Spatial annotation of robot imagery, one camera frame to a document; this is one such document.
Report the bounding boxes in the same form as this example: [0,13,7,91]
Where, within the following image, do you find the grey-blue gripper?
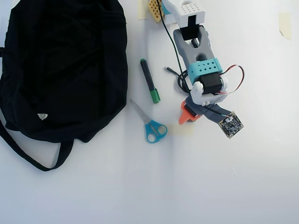
[178,98,231,126]

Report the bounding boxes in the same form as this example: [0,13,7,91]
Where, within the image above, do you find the black fabric bag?
[0,0,129,172]

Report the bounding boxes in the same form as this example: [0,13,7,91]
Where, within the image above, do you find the beige masking tape strip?
[168,124,196,136]
[138,0,150,21]
[278,12,293,41]

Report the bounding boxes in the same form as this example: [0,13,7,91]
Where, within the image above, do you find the black marker with green cap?
[139,58,161,104]

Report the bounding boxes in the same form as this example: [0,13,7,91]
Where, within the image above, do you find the blue-handled scissors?
[129,98,168,144]

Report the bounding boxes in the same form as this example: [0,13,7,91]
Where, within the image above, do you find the coiled black usb cable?
[164,66,195,94]

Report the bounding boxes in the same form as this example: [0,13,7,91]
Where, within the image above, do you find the camera circuit board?
[218,111,245,140]

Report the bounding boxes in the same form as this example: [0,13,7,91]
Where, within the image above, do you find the red white black wire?
[214,64,244,95]

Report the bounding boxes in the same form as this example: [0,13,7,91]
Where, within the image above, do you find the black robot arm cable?
[156,0,228,117]

